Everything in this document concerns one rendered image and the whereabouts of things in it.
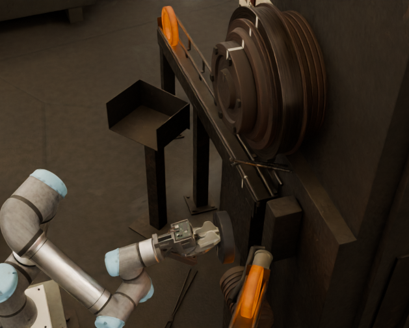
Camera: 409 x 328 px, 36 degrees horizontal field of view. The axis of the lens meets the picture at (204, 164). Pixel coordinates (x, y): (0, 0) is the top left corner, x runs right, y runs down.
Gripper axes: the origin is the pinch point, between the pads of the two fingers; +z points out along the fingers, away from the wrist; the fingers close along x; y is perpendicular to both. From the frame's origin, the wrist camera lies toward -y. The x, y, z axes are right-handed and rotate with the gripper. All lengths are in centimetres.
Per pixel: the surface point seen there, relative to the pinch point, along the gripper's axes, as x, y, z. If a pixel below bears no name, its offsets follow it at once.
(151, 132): 76, -22, -20
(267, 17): 37, 42, 31
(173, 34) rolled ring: 133, -20, -1
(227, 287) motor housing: 3.2, -33.9, -6.0
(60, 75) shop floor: 205, -71, -77
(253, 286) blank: -15.1, -7.9, 3.9
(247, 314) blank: -19.4, -14.3, -0.4
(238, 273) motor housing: 6.6, -32.6, -1.3
